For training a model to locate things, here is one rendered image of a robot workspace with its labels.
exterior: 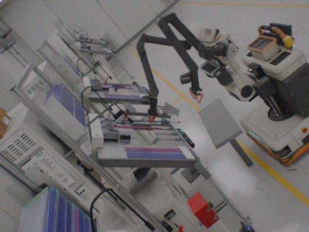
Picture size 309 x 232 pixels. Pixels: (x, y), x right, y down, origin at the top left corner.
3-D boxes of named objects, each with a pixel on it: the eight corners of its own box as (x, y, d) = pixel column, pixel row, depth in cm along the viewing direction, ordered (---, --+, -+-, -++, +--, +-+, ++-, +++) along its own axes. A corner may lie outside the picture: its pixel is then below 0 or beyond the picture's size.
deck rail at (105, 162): (198, 167, 223) (199, 159, 221) (198, 168, 221) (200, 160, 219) (97, 165, 204) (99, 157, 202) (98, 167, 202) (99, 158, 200)
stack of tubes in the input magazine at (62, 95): (83, 105, 254) (59, 81, 243) (85, 128, 208) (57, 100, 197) (71, 115, 254) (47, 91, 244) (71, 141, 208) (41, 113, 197)
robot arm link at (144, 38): (138, 30, 241) (136, 33, 251) (137, 48, 241) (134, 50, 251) (193, 39, 250) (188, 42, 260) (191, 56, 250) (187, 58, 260)
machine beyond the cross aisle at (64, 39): (128, 69, 775) (75, 4, 698) (135, 76, 700) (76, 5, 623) (87, 104, 779) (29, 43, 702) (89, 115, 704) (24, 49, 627)
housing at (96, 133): (96, 129, 265) (98, 113, 261) (101, 155, 221) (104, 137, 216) (86, 128, 263) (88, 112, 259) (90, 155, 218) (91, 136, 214)
